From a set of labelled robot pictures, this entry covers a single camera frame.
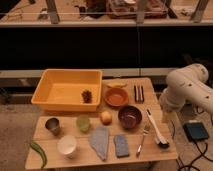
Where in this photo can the dark brown bowl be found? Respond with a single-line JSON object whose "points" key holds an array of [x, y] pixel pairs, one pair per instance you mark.
{"points": [[129, 116]]}

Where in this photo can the yellow apple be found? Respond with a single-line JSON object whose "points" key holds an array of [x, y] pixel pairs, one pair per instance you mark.
{"points": [[106, 118]]}

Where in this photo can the blue sponge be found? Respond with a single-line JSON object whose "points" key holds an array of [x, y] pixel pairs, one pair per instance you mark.
{"points": [[121, 146]]}

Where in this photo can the green plastic cup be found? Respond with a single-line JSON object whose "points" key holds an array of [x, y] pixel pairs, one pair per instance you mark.
{"points": [[83, 123]]}

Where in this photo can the black foot pedal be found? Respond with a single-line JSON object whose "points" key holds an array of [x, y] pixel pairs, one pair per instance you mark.
{"points": [[195, 131]]}

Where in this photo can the small metal cup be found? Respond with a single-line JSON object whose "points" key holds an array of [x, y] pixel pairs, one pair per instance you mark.
{"points": [[53, 125]]}

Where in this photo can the metal fork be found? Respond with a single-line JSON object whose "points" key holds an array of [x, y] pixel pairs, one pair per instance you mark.
{"points": [[145, 132]]}

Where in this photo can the yellow banana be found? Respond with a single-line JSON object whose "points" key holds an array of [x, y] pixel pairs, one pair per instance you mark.
{"points": [[116, 85]]}

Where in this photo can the green chili pepper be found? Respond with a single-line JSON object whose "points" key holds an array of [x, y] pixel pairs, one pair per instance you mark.
{"points": [[37, 148]]}

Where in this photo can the orange plate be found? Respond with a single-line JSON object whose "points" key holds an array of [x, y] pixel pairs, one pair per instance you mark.
{"points": [[116, 97]]}

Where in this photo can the grey cloth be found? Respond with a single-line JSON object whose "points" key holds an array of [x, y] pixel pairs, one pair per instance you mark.
{"points": [[99, 141]]}

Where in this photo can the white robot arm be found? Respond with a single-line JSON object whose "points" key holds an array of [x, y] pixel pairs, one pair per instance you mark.
{"points": [[187, 84]]}

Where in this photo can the brown pine cone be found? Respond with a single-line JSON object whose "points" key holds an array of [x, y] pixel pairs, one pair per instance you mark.
{"points": [[87, 96]]}

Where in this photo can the wooden table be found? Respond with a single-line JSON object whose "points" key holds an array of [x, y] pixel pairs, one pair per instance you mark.
{"points": [[112, 145]]}

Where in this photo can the yellow plastic bin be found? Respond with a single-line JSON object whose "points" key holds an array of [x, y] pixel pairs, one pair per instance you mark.
{"points": [[60, 90]]}

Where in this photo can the white paper cup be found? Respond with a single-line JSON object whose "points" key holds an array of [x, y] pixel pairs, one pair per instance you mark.
{"points": [[67, 146]]}

